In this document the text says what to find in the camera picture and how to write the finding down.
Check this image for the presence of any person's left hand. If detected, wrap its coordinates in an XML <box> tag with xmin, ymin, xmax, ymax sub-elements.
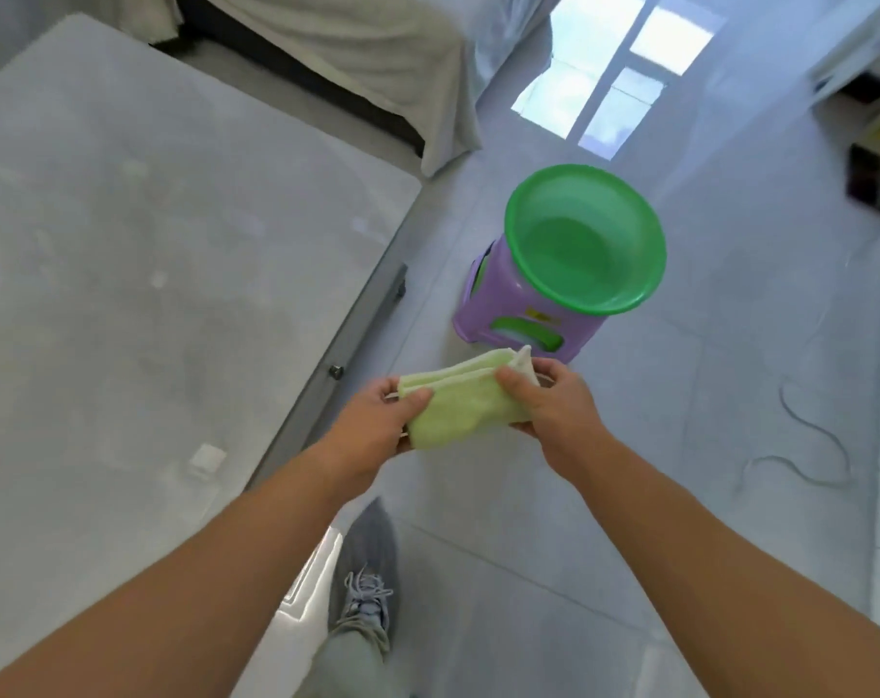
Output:
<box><xmin>322</xmin><ymin>376</ymin><xmax>435</xmax><ymax>477</ymax></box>

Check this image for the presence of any person's left forearm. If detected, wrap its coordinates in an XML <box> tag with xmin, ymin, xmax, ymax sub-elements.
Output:
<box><xmin>0</xmin><ymin>428</ymin><xmax>364</xmax><ymax>698</ymax></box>

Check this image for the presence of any white cable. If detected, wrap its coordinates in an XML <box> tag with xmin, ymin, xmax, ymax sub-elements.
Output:
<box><xmin>741</xmin><ymin>232</ymin><xmax>880</xmax><ymax>496</ymax></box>

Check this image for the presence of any grey sneaker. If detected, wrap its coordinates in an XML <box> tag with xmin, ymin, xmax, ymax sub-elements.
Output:
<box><xmin>328</xmin><ymin>496</ymin><xmax>401</xmax><ymax>656</ymax></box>

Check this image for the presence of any purple plastic stool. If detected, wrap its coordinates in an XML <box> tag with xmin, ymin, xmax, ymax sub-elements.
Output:
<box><xmin>451</xmin><ymin>238</ymin><xmax>609</xmax><ymax>365</ymax></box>

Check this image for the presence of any person's grey trouser leg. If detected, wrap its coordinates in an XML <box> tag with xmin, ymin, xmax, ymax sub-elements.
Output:
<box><xmin>311</xmin><ymin>632</ymin><xmax>391</xmax><ymax>698</ymax></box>

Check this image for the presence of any small white square object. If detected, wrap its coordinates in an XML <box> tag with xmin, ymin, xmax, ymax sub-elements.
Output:
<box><xmin>189</xmin><ymin>442</ymin><xmax>228</xmax><ymax>479</ymax></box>

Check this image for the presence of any green plastic basin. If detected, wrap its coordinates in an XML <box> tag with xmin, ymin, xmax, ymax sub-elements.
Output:
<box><xmin>504</xmin><ymin>164</ymin><xmax>667</xmax><ymax>317</ymax></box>

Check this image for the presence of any white shelf unit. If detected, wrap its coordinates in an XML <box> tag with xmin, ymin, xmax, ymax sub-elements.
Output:
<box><xmin>809</xmin><ymin>0</ymin><xmax>880</xmax><ymax>220</ymax></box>

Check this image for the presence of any person's right hand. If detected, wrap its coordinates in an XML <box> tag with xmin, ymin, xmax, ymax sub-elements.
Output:
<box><xmin>495</xmin><ymin>357</ymin><xmax>608</xmax><ymax>479</ymax></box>

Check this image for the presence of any light green cloth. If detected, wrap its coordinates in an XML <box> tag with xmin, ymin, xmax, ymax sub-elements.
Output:
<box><xmin>397</xmin><ymin>346</ymin><xmax>543</xmax><ymax>452</ymax></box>

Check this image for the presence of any person's right forearm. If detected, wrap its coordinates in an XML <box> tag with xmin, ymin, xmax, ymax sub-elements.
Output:
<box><xmin>547</xmin><ymin>428</ymin><xmax>880</xmax><ymax>698</ymax></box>

